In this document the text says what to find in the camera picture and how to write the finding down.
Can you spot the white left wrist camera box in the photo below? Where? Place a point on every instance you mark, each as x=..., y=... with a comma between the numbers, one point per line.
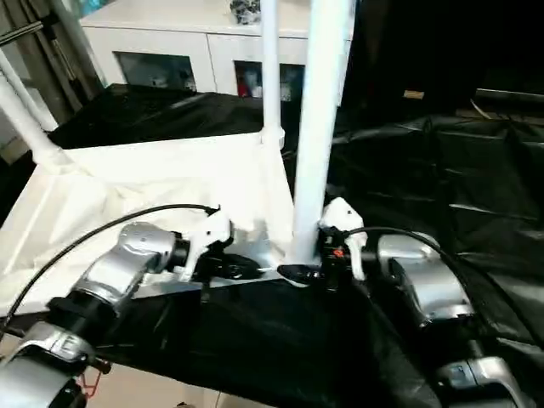
x=208, y=231

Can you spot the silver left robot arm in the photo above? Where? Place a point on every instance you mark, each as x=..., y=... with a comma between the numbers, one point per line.
x=127, y=263

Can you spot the small yellow label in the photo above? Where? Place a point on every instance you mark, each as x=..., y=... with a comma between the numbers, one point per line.
x=414, y=94

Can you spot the white round pipe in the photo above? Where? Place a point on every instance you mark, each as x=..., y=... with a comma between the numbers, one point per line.
x=30, y=100

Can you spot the red and white bottle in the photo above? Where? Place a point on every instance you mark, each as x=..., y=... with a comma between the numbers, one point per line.
x=243, y=89

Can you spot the white plastic table top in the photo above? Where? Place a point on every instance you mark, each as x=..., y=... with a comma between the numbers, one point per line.
x=127, y=178

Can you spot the clear bag of dark items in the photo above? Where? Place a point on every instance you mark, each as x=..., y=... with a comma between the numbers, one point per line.
x=244, y=10

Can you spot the grey metal pole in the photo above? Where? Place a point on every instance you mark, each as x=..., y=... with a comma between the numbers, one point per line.
x=21, y=36

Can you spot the black plastic mat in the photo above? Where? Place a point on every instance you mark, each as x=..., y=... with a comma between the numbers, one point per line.
x=297, y=340

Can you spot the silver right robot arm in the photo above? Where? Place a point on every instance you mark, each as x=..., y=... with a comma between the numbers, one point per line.
x=429, y=289

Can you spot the white plastic table leg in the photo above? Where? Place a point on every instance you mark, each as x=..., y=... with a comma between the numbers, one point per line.
x=25, y=123
x=270, y=64
x=319, y=127

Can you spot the grey flat bar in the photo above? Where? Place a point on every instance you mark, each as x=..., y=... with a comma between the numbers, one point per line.
x=510, y=93

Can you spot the white sideboard cabinet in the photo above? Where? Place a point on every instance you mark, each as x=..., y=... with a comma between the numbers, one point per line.
x=170, y=42

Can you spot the grey brown curtain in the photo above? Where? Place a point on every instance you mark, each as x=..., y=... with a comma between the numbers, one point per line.
x=51, y=76

